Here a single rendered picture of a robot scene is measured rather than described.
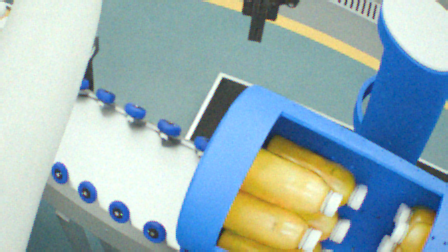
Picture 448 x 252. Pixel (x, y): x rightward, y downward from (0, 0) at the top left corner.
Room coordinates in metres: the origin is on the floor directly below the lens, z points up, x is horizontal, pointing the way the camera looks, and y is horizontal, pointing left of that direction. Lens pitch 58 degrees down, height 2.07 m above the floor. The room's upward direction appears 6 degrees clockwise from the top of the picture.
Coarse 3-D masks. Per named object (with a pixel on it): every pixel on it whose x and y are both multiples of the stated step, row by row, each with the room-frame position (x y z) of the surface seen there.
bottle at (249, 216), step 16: (240, 192) 0.48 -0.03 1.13; (240, 208) 0.45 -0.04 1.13; (256, 208) 0.46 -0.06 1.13; (272, 208) 0.46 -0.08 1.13; (224, 224) 0.44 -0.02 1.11; (240, 224) 0.43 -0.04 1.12; (256, 224) 0.43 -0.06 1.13; (272, 224) 0.43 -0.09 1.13; (288, 224) 0.43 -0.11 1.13; (304, 224) 0.44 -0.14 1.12; (256, 240) 0.42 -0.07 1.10; (272, 240) 0.41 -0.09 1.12; (288, 240) 0.41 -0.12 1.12; (304, 240) 0.41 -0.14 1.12
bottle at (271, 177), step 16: (256, 160) 0.51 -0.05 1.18; (272, 160) 0.51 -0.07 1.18; (288, 160) 0.52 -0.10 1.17; (256, 176) 0.49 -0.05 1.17; (272, 176) 0.49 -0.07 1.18; (288, 176) 0.49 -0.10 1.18; (304, 176) 0.49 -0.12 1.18; (256, 192) 0.48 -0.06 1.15; (272, 192) 0.47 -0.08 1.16; (288, 192) 0.47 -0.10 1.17; (304, 192) 0.47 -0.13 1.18; (320, 192) 0.47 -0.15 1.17; (288, 208) 0.45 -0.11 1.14; (304, 208) 0.45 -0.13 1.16; (320, 208) 0.45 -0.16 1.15
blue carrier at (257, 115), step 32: (256, 96) 0.59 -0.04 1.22; (224, 128) 0.52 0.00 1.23; (256, 128) 0.53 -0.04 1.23; (288, 128) 0.64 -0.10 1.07; (320, 128) 0.55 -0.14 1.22; (224, 160) 0.48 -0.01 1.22; (352, 160) 0.59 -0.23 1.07; (384, 160) 0.51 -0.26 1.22; (192, 192) 0.44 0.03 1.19; (224, 192) 0.44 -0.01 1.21; (384, 192) 0.54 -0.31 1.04; (416, 192) 0.53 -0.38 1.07; (192, 224) 0.41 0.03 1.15; (352, 224) 0.50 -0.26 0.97; (384, 224) 0.50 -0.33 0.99
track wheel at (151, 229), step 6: (150, 222) 0.48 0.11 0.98; (156, 222) 0.48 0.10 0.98; (144, 228) 0.47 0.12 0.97; (150, 228) 0.47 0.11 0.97; (156, 228) 0.47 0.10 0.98; (162, 228) 0.47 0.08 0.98; (144, 234) 0.46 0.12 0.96; (150, 234) 0.46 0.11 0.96; (156, 234) 0.46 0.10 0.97; (162, 234) 0.46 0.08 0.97; (150, 240) 0.45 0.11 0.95; (156, 240) 0.45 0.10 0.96; (162, 240) 0.45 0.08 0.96
